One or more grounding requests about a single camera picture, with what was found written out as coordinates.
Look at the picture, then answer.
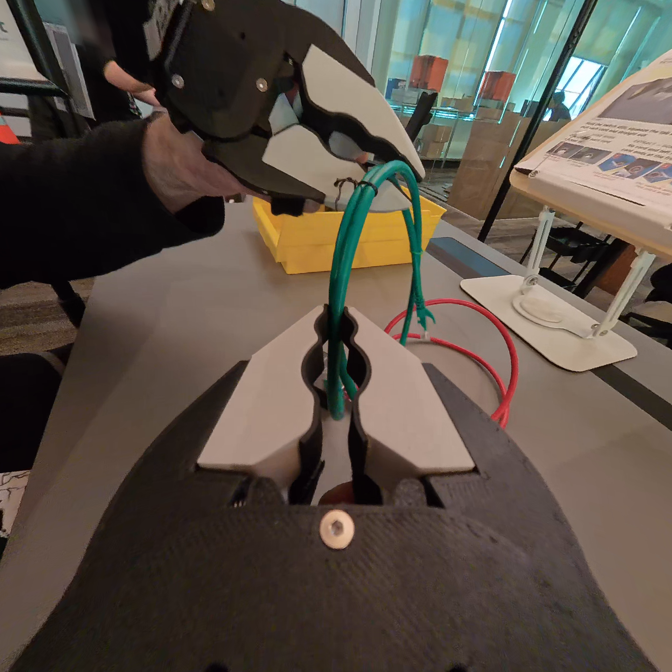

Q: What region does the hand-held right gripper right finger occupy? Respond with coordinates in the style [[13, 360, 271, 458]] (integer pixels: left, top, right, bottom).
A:
[[344, 306, 477, 499]]

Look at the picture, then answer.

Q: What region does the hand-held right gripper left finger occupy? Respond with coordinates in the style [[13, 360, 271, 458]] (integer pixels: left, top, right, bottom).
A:
[[195, 304, 330, 502]]

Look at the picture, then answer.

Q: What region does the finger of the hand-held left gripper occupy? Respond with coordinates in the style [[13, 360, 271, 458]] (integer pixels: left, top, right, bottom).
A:
[[261, 124, 412, 214], [294, 43, 427, 183]]

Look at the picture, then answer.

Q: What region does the yellow plastic bin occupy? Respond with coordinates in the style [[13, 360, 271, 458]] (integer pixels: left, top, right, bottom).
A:
[[252, 181, 447, 275]]

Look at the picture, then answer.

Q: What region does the red ethernet cable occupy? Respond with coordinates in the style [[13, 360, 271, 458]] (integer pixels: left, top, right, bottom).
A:
[[386, 298, 519, 428]]

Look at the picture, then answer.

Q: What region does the green ethernet cable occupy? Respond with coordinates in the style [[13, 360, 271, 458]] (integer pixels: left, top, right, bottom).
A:
[[327, 160, 438, 422]]

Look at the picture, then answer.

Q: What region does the person's left hand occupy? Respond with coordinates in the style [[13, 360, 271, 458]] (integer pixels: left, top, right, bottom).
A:
[[142, 113, 263, 207]]

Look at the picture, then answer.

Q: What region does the orange storage box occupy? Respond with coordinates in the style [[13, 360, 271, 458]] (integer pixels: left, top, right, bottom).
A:
[[480, 71, 518, 100], [409, 55, 449, 92]]

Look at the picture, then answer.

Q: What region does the brown cardboard box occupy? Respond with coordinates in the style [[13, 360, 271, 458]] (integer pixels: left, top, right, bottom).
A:
[[449, 113, 531, 221]]

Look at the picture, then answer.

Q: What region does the white board stand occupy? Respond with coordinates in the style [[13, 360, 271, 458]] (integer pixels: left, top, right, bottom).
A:
[[461, 207, 657, 371]]

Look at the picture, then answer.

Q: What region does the black pole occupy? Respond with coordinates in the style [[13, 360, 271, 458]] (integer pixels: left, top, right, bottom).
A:
[[477, 0, 600, 242]]

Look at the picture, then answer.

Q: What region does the black and white marker poster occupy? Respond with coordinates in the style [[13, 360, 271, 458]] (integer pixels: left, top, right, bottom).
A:
[[0, 0, 71, 98]]

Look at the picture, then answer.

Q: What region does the person's dark clothing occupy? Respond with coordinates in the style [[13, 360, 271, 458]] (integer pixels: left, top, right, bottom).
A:
[[0, 352, 71, 473]]

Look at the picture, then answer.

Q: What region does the wooden instruction board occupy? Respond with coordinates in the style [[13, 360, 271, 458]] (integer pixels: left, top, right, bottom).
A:
[[509, 50, 672, 263]]

